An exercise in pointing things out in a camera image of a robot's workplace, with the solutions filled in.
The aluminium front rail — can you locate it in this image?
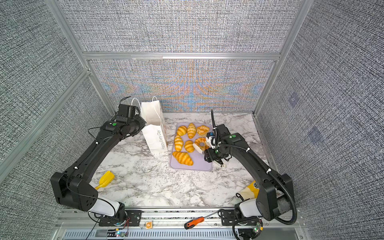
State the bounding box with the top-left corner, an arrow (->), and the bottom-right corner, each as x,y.
50,206 -> 307,240

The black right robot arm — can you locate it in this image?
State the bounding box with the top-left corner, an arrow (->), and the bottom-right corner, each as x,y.
203,110 -> 298,225

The large croissant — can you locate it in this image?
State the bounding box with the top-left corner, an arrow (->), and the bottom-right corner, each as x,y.
172,152 -> 194,166

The yellow plastic scoop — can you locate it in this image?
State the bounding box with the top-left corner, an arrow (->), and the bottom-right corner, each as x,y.
95,171 -> 115,190

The small oblong striped roll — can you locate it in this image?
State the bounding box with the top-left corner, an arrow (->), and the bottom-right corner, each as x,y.
174,135 -> 184,152

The small orange tag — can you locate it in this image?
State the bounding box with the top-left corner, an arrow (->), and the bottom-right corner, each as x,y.
145,221 -> 153,230

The ring shaped bread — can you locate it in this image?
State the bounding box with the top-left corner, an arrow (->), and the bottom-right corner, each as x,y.
195,138 -> 209,151

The yellow work glove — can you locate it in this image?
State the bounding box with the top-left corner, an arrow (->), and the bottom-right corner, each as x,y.
236,181 -> 260,201

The twisted knot bread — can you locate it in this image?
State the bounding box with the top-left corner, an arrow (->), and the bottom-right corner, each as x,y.
197,125 -> 210,138

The orange handled screwdriver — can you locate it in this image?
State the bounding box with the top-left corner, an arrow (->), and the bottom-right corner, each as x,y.
184,211 -> 219,230

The lavender plastic tray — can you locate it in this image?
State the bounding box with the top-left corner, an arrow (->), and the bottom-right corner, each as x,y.
170,123 -> 212,171

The small striped bun back left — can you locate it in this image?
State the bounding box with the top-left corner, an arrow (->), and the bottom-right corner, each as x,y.
176,126 -> 187,137

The white paper gift bag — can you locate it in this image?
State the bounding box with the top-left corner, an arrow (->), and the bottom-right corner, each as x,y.
131,96 -> 168,154

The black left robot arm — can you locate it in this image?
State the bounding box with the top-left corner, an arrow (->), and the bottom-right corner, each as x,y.
51,102 -> 146,226

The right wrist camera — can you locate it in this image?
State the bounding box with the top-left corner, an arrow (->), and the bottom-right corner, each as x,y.
206,132 -> 216,149

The small round striped bun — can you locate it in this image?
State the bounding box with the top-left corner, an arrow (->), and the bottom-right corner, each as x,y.
184,141 -> 195,153

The croissant back middle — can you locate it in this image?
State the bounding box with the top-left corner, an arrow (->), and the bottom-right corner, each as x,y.
187,123 -> 197,139

